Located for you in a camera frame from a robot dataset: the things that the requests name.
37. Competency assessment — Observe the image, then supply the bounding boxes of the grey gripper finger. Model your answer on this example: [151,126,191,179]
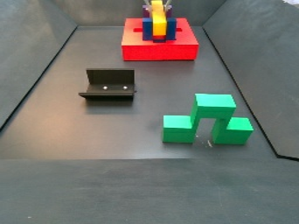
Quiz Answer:
[144,0,152,10]
[163,0,172,9]

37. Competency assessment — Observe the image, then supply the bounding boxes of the yellow bar block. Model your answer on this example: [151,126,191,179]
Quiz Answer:
[151,0,167,36]

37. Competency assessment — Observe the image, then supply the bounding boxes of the red board with slots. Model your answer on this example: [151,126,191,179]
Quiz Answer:
[122,18,200,61]

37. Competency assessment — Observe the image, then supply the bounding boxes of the purple U-shaped block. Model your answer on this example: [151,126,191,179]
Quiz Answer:
[143,5,172,18]

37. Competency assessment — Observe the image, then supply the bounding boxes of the dark blue U-shaped block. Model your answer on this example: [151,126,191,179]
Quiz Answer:
[143,17,176,43]

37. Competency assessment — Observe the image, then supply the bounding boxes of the black U-channel holder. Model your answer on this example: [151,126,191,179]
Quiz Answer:
[79,68,136,99]

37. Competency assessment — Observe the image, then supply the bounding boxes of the green arch-shaped block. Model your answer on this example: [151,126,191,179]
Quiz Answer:
[163,94,254,145]

